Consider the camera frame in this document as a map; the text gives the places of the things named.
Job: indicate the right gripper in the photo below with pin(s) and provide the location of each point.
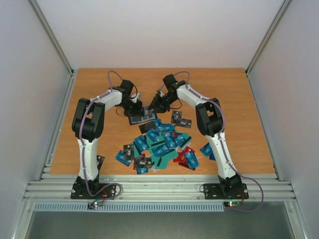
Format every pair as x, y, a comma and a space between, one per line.
159, 102

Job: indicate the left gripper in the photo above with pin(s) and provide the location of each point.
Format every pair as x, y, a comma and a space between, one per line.
138, 111

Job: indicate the dark blue card holder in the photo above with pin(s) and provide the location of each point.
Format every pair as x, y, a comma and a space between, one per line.
138, 119

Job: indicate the blue vip card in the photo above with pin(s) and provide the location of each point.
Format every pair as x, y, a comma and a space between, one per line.
191, 160

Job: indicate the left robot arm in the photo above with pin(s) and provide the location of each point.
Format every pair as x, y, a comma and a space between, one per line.
88, 126

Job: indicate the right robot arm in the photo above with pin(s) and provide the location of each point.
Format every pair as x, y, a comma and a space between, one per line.
210, 121

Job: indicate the blue card top of pile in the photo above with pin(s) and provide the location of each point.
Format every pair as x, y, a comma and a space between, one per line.
159, 125

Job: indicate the blue card of pile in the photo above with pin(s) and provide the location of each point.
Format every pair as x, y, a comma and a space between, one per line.
159, 125
142, 170

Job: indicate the plain black card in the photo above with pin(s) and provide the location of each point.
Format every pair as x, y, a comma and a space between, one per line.
146, 127

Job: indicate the large teal card centre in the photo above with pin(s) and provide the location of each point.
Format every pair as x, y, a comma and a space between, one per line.
158, 148

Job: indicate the black vip card on red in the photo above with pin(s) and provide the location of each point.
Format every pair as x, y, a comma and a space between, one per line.
143, 162

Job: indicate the teal card with stripe bottom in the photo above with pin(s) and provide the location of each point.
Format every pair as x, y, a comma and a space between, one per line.
162, 162

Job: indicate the red card bottom right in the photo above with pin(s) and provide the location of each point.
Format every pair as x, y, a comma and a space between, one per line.
180, 159

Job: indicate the blue card bottom of pile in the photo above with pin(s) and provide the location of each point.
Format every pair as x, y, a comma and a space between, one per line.
142, 170

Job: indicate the white card with red print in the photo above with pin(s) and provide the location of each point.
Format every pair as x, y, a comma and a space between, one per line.
155, 170

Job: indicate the blue card right upper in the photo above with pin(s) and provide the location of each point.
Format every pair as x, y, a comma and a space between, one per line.
206, 150

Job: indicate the blue card right lower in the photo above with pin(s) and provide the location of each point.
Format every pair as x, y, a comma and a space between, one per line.
212, 157

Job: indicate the left controller board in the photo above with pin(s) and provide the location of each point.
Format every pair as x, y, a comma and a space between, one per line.
94, 205

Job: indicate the controller board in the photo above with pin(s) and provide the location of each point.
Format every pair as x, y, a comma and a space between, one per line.
232, 204
94, 205

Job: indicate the right controller board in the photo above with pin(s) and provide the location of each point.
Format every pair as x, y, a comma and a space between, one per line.
232, 204

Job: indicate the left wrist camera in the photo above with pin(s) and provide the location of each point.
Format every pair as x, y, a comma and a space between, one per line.
135, 97

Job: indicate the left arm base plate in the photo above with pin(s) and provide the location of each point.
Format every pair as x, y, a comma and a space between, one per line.
81, 192

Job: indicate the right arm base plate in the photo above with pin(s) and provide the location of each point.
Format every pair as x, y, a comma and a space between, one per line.
213, 192

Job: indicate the aluminium rail frame front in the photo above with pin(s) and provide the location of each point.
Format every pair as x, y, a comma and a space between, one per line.
147, 187

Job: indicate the grey slotted cable duct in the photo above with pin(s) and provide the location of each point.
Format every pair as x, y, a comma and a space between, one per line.
129, 207

